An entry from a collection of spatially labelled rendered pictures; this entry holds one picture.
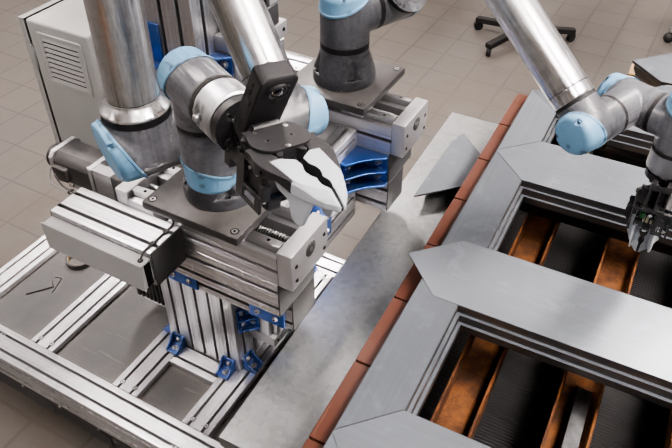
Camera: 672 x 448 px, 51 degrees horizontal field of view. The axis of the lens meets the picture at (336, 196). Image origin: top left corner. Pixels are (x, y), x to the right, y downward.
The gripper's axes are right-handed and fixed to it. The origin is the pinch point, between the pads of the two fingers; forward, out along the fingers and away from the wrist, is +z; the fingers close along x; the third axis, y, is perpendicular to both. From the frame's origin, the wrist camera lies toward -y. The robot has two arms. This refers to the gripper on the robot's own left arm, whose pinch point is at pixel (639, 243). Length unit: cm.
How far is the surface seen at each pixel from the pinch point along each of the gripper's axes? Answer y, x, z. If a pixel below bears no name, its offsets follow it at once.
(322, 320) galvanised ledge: 28, -57, 25
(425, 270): 21.3, -37.0, 5.7
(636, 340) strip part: 20.3, 4.2, 5.7
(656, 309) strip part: 10.7, 6.4, 5.7
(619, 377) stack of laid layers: 27.8, 3.2, 8.4
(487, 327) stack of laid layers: 27.8, -21.5, 8.1
